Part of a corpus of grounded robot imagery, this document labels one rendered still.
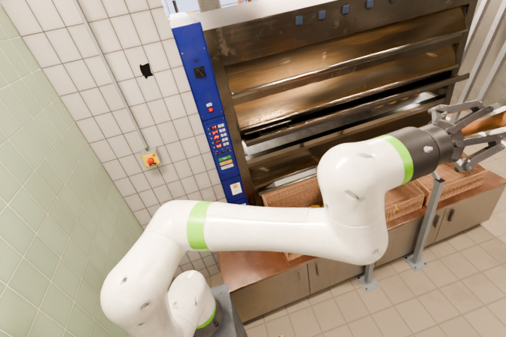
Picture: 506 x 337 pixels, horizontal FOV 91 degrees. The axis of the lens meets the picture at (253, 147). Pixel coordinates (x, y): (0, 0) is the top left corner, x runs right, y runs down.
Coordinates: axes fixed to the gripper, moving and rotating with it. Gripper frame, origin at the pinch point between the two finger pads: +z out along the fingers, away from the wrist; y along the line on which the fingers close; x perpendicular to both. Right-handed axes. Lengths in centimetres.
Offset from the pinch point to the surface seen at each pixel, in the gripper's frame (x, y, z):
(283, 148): -144, -22, -1
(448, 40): -108, -57, 136
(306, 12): -84, -89, 23
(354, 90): -120, -44, 57
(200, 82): -99, -70, -49
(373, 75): -117, -50, 74
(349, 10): -86, -85, 52
